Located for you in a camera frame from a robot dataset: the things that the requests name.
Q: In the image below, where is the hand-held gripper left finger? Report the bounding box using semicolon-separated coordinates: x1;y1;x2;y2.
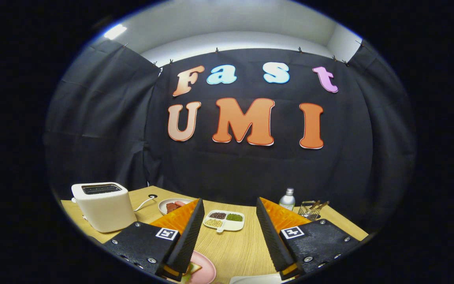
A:
103;198;205;281

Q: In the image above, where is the black backdrop cloth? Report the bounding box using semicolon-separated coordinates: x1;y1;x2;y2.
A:
43;37;417;233

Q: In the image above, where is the white shallow dish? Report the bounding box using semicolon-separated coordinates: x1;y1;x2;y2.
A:
229;273;287;284

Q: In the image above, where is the pink plate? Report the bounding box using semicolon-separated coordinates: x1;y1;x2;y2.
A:
180;250;217;284

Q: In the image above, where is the white toaster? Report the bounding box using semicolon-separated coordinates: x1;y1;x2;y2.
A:
71;182;138;233

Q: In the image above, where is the metal wire basket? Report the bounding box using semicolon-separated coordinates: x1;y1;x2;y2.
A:
298;200;323;221

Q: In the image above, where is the toasted bread slice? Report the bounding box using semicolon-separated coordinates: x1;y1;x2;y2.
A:
182;262;203;284

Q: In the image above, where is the silver bottle with green label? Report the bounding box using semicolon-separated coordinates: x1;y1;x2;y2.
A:
279;188;296;211

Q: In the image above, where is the grey round plate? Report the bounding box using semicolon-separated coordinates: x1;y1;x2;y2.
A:
158;198;194;216

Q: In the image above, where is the white toaster cable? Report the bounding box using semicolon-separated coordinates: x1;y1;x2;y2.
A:
133;196;153;212

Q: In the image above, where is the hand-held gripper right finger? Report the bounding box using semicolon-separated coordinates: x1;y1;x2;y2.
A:
256;197;361;280

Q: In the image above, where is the white divided dish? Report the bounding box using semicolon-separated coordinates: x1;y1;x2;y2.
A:
203;210;246;233

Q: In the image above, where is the ceiling light panel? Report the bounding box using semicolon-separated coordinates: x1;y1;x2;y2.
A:
104;24;128;40

